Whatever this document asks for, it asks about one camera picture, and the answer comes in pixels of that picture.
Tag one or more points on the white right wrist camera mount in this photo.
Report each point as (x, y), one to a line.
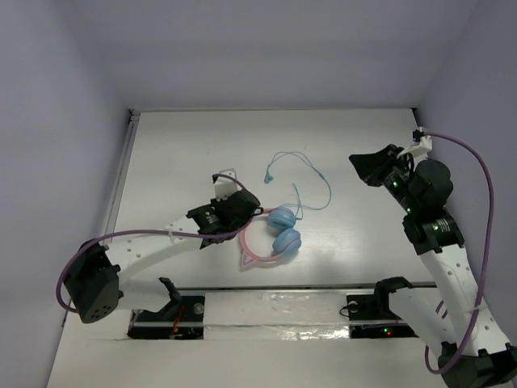
(422, 144)

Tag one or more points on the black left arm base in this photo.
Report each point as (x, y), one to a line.
(181, 318)

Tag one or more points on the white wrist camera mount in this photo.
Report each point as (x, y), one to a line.
(422, 144)
(224, 183)

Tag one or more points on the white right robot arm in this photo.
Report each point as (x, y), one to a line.
(470, 347)

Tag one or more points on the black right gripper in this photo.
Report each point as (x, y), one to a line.
(377, 163)

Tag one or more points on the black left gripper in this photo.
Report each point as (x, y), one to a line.
(245, 204)

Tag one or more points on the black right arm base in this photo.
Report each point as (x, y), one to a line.
(370, 315)

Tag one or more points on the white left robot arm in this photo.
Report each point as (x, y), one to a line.
(92, 282)

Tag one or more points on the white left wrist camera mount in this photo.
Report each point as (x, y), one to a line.
(224, 183)

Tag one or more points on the pink blue cat-ear headphones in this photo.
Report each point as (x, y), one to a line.
(286, 244)

